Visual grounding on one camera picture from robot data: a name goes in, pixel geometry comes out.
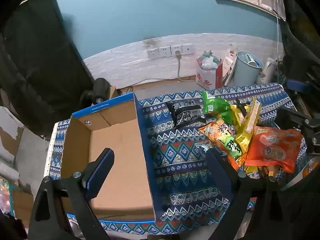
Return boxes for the wall shelf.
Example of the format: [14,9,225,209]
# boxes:
[212,0,287,22]

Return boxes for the orange and green snack packet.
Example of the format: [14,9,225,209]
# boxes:
[198,119,247,170]

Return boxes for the white kettle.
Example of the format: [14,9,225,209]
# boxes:
[257,57,278,84]

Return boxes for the orange red snack packet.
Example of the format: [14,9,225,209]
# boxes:
[244,126,304,173]

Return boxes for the light blue bin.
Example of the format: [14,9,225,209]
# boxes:
[231,51,263,87]

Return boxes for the black round device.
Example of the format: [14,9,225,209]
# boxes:
[82,77,112,105]

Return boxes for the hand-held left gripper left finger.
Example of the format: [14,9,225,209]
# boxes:
[29,148,115,240]

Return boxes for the white plug with cable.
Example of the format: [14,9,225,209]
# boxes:
[175,50,195,82]

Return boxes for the red-white carton with bag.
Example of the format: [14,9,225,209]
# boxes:
[196,55,223,90]

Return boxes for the white cartons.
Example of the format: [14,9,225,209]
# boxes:
[222,50,237,87]

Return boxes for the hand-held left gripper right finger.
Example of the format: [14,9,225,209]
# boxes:
[205,149,290,240]

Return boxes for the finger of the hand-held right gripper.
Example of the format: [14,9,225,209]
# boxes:
[274,108,313,130]

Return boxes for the cardboard box with blue rim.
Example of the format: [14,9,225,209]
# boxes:
[61,92,164,223]

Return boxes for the long yellow snack packet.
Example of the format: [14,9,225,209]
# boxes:
[235,97,262,153]

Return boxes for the cardboard boxes on floor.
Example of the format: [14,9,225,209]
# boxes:
[0,177,34,228]

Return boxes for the black snack packet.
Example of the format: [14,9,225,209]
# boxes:
[166,100,204,130]

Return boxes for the dark curtain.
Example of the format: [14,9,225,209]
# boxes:
[0,0,97,108]

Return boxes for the blue patterned tablecloth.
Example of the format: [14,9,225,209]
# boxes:
[44,82,310,235]

